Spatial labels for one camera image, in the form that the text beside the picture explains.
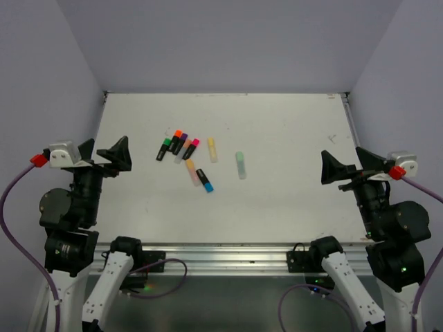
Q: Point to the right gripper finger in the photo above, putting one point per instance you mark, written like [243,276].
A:
[369,161]
[333,170]

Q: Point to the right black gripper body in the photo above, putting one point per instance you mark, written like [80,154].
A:
[365,188]

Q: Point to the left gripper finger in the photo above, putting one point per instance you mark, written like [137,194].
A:
[118,156]
[86,150]

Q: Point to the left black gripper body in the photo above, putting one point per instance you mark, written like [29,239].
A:
[93,175]

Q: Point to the pastel orange highlighter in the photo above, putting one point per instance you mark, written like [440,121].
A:
[192,172]

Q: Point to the pastel green highlighter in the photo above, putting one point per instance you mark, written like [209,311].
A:
[240,165]

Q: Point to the pastel yellow highlighter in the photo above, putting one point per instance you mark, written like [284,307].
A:
[212,150]

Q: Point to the blue black highlighter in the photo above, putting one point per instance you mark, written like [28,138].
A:
[204,180]

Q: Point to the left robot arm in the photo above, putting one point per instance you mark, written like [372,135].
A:
[68,217]

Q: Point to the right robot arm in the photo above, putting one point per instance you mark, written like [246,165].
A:
[394,230]

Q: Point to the green cap black highlighter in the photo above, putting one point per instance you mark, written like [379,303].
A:
[163,149]

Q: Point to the purple cap black highlighter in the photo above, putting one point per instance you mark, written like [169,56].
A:
[180,143]

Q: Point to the orange cap black highlighter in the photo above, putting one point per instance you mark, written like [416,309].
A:
[175,140]

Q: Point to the peach cap clear highlighter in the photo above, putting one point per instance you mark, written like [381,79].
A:
[182,151]

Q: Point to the pink cap black highlighter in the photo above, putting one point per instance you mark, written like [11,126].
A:
[191,148]

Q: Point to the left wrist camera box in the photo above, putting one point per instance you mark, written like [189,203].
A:
[64,154]

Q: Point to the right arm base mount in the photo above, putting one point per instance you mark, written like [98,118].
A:
[299,260]

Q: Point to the aluminium rail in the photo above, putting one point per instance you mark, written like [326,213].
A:
[224,260]

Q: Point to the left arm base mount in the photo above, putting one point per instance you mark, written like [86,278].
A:
[138,280]

